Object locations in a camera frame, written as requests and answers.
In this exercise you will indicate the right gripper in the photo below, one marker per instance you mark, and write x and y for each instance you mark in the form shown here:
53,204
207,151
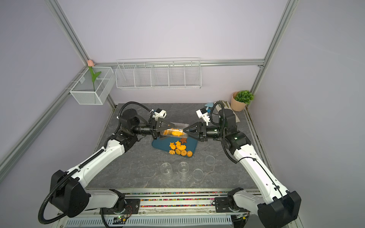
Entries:
200,136

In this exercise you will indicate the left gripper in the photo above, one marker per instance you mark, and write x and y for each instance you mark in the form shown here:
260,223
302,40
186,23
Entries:
156,128

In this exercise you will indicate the batch orange cookies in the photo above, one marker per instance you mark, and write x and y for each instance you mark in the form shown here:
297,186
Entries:
175,132
181,150

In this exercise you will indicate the clear cookie jar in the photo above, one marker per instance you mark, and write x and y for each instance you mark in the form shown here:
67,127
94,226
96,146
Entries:
166,170
183,170
177,126

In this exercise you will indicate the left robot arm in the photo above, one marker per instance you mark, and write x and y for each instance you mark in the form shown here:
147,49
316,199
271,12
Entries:
68,195

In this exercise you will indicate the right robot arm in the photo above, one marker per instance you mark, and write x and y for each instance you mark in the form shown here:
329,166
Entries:
277,206

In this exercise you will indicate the teal plastic tray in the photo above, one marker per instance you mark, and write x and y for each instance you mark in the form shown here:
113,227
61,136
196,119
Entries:
164,143

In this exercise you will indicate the blue garden trowel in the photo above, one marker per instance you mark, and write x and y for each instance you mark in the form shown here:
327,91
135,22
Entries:
209,106

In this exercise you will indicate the beige gardening glove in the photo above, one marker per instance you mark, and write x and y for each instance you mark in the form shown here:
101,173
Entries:
227,105

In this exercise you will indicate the potted green plant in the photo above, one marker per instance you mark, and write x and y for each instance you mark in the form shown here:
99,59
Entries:
241,99

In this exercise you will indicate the artificial pink tulip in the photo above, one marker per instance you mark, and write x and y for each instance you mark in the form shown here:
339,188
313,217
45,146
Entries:
94,75

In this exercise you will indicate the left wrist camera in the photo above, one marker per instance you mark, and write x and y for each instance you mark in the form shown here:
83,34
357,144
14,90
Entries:
159,114

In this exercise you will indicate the white wire wall shelf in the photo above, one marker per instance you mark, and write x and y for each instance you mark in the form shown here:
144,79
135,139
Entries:
156,73

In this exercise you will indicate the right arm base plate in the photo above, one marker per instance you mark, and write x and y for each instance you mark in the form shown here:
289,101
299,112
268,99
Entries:
225,205

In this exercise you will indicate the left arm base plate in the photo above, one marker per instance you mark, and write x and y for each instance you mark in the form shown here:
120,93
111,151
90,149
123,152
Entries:
131,206

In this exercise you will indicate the white mesh wall basket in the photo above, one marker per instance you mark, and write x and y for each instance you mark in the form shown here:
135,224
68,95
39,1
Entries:
83,91

